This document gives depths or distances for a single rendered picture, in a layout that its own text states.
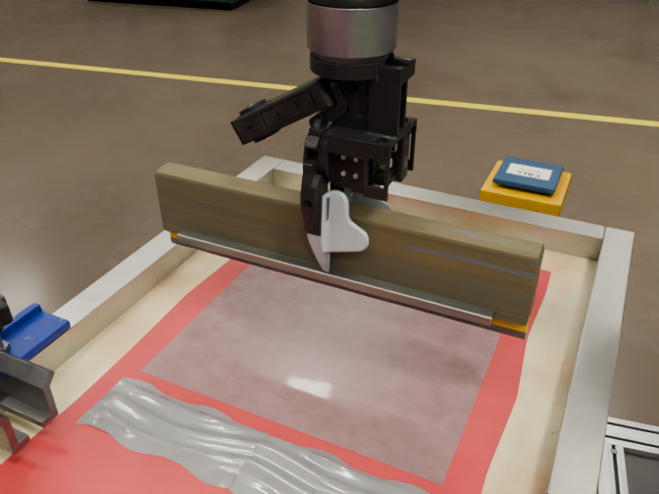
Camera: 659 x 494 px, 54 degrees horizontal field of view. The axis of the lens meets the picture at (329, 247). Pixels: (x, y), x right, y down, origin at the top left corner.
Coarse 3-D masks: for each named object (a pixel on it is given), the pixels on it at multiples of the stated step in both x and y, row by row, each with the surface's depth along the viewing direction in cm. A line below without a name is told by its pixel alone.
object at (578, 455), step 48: (432, 192) 97; (528, 240) 91; (576, 240) 88; (624, 240) 86; (96, 288) 77; (144, 288) 81; (624, 288) 77; (576, 384) 63; (576, 432) 58; (576, 480) 54
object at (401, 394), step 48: (384, 336) 75; (432, 336) 75; (480, 336) 75; (528, 336) 75; (336, 384) 68; (384, 384) 68; (432, 384) 68; (480, 384) 68; (288, 432) 63; (336, 432) 63; (384, 432) 63; (432, 432) 63; (480, 432) 63; (432, 480) 58; (480, 480) 58
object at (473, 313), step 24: (192, 240) 70; (216, 240) 69; (264, 264) 67; (288, 264) 65; (312, 264) 65; (360, 288) 63; (384, 288) 62; (408, 288) 62; (456, 312) 59; (480, 312) 59
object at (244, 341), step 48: (240, 288) 83; (288, 288) 83; (336, 288) 83; (144, 336) 75; (192, 336) 75; (240, 336) 75; (288, 336) 75; (336, 336) 75; (96, 384) 68; (192, 384) 68; (240, 384) 68; (288, 384) 68; (48, 432) 63; (96, 432) 63; (0, 480) 58; (48, 480) 58; (96, 480) 58; (144, 480) 58; (192, 480) 58
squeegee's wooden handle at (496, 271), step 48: (192, 192) 68; (240, 192) 65; (288, 192) 65; (240, 240) 69; (288, 240) 66; (384, 240) 60; (432, 240) 58; (480, 240) 57; (432, 288) 61; (480, 288) 58; (528, 288) 56
